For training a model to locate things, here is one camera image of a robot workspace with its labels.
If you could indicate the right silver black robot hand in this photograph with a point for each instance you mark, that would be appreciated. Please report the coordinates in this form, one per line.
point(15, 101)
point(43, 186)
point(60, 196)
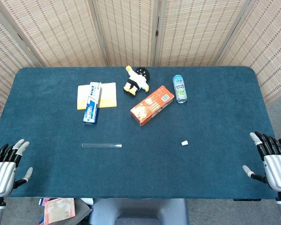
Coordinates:
point(277, 171)

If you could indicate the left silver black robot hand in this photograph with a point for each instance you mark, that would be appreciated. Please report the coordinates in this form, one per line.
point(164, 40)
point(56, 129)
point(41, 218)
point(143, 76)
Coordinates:
point(2, 173)

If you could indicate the white rubber stopper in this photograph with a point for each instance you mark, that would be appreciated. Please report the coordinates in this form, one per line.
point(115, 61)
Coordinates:
point(184, 143)

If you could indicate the clear glass test tube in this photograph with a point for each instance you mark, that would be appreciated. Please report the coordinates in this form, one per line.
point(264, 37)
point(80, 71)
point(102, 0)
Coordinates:
point(100, 145)

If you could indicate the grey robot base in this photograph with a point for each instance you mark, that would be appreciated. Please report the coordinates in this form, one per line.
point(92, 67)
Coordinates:
point(138, 211)

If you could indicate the red white paper booklet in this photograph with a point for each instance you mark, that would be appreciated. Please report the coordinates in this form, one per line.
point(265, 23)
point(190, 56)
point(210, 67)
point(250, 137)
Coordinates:
point(58, 211)

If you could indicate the dark grey bag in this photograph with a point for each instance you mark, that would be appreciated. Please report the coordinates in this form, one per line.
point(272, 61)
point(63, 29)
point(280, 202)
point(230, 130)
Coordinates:
point(82, 213)

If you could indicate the blue white toothpaste box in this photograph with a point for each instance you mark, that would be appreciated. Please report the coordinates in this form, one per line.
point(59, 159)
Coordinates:
point(91, 107)

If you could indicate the woven bamboo screen panel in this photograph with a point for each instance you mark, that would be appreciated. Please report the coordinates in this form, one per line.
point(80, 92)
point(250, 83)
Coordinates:
point(4, 58)
point(196, 30)
point(267, 47)
point(128, 28)
point(61, 28)

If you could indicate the light blue drink can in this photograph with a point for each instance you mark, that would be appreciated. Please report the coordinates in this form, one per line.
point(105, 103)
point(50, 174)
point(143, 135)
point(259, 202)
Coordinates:
point(179, 89)

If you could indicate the yellow white notepad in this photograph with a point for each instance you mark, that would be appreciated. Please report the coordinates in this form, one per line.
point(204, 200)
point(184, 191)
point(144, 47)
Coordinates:
point(109, 93)

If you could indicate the blue table cloth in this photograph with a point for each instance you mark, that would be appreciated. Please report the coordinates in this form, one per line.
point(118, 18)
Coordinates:
point(140, 168)

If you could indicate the orange cardboard box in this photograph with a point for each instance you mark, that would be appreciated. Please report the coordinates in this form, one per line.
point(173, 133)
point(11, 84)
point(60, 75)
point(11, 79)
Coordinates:
point(150, 106)

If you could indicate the black white plush doll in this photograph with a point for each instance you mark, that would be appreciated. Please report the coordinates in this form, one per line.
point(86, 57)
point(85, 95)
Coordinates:
point(137, 80)

